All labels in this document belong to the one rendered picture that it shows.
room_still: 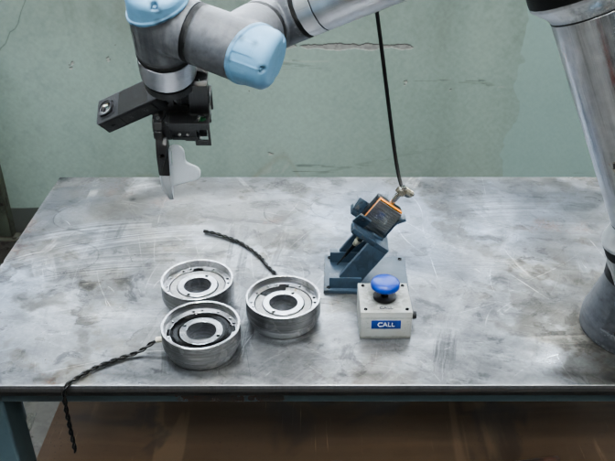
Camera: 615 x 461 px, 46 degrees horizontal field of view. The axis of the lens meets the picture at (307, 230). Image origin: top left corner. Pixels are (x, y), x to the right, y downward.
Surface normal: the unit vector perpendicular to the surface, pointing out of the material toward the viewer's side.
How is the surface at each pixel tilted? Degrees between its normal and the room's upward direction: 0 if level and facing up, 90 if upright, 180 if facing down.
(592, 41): 94
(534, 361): 0
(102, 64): 90
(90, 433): 0
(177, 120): 30
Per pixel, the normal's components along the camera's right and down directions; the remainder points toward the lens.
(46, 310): 0.00, -0.86
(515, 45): 0.00, 0.50
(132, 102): -0.48, -0.38
